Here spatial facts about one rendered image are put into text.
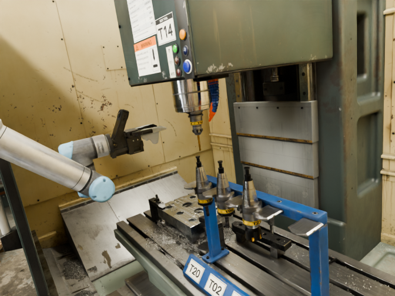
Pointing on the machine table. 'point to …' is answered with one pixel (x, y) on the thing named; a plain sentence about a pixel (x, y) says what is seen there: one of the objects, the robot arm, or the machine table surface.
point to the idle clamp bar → (274, 241)
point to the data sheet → (141, 19)
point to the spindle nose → (190, 96)
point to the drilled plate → (180, 221)
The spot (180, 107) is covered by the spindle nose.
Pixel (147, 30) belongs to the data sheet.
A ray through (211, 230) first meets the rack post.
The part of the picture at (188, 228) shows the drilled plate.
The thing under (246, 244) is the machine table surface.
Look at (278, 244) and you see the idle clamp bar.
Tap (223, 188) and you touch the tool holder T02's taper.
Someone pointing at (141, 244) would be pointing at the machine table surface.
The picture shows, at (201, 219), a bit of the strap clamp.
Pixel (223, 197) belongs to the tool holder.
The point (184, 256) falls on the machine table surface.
